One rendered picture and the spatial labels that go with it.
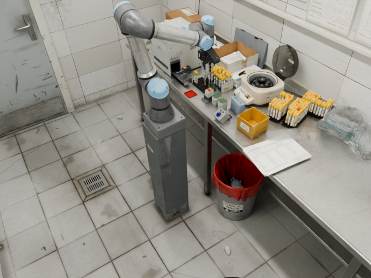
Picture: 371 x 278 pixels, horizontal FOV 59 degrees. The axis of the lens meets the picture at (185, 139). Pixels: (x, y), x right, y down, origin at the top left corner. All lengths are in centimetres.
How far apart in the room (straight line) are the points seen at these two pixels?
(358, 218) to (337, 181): 22
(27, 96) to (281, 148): 255
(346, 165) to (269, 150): 40
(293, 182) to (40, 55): 257
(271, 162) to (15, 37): 246
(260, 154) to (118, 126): 194
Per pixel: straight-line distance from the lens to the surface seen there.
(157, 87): 183
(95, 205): 282
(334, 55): 214
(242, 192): 227
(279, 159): 184
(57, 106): 372
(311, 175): 183
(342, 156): 198
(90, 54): 364
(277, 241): 258
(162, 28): 168
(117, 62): 379
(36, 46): 340
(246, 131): 195
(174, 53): 239
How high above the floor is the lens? 219
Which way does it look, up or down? 43 degrees down
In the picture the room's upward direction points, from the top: 3 degrees counter-clockwise
